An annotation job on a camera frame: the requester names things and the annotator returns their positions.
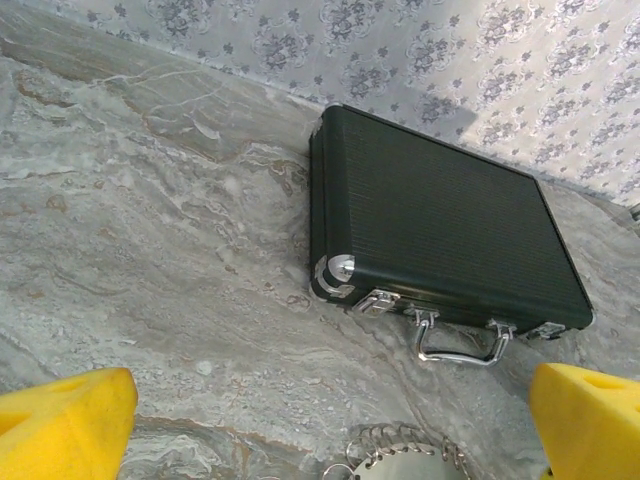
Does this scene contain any black case with metal handle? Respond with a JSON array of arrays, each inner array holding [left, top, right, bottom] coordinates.
[[308, 103, 600, 369]]

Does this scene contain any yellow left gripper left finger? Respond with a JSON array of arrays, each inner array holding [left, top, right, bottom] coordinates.
[[0, 367, 140, 480]]

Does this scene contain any metal disc with key rings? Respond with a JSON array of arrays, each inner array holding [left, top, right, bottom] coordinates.
[[324, 422, 469, 480]]

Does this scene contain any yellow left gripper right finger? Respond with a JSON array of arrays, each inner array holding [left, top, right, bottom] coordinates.
[[529, 362, 640, 480]]

